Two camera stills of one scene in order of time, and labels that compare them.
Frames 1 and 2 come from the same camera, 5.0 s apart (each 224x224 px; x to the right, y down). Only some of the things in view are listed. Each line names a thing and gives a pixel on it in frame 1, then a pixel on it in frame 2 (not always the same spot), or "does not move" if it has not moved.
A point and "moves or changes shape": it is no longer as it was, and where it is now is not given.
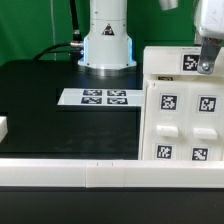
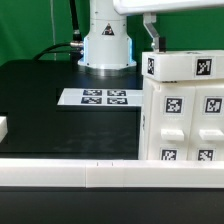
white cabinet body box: [182, 117] moves or changes shape
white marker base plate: [102, 96] does not move
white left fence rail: [3, 127] does not move
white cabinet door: [204, 139] moves or changes shape
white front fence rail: [111, 173] does not move
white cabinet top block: [179, 63] does not move
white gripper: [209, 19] -> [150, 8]
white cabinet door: [165, 120] moves or changes shape
